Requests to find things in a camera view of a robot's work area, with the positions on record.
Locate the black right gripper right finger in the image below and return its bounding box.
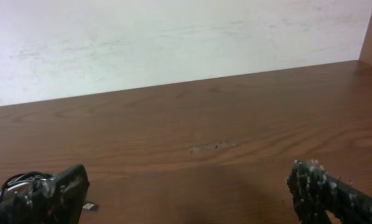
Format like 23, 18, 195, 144
286, 160, 372, 224

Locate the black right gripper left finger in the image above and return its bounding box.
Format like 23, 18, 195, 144
0, 164, 90, 224

